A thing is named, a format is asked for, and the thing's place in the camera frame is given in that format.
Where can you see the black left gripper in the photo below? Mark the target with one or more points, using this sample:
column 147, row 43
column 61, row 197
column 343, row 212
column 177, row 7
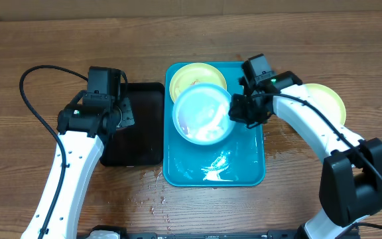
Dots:
column 128, row 119

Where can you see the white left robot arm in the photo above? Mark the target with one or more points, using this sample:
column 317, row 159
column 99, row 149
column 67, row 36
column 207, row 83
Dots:
column 58, row 212

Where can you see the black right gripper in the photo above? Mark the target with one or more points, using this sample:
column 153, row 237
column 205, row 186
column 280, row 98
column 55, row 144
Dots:
column 239, row 115

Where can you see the teal plastic serving tray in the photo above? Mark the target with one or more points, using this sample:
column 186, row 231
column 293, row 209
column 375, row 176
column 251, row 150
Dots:
column 237, row 161

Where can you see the light blue plate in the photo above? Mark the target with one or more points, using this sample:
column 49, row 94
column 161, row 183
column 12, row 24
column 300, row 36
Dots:
column 200, row 114

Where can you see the black rectangular water tray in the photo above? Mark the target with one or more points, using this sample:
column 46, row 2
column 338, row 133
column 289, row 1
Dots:
column 138, row 140

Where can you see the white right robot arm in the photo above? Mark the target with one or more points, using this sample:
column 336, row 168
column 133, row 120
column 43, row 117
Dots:
column 351, row 180

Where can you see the yellow plate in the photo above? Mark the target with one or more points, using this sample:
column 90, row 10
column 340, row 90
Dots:
column 329, row 101
column 194, row 73

